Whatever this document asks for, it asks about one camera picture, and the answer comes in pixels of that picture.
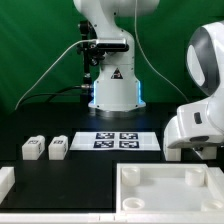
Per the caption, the white square tabletop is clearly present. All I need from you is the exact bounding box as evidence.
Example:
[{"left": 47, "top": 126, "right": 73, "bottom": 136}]
[{"left": 116, "top": 164, "right": 224, "bottom": 213}]

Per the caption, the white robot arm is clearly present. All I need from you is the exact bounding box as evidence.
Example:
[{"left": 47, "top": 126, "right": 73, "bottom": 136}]
[{"left": 73, "top": 0, "right": 224, "bottom": 149}]

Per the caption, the white sheet with markers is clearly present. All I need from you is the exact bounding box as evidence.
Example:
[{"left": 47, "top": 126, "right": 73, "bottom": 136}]
[{"left": 70, "top": 132, "right": 160, "bottom": 151}]

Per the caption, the white left obstacle block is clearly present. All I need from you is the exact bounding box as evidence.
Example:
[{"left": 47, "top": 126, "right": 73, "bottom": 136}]
[{"left": 0, "top": 167, "right": 15, "bottom": 204}]

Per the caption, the black cable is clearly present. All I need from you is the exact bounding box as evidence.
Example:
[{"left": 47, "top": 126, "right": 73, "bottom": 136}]
[{"left": 15, "top": 85, "right": 94, "bottom": 111}]

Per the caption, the black camera stand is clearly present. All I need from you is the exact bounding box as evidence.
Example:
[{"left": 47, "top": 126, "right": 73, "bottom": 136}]
[{"left": 77, "top": 20, "right": 104, "bottom": 102}]

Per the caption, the white cable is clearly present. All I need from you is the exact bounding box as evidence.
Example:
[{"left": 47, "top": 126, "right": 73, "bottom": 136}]
[{"left": 14, "top": 39, "right": 98, "bottom": 111}]

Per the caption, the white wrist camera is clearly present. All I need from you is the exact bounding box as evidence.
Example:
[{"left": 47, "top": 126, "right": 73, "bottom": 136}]
[{"left": 163, "top": 99, "right": 224, "bottom": 149}]

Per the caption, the white front rail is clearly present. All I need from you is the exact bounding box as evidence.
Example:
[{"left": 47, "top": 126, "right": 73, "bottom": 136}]
[{"left": 0, "top": 213, "right": 224, "bottom": 224}]

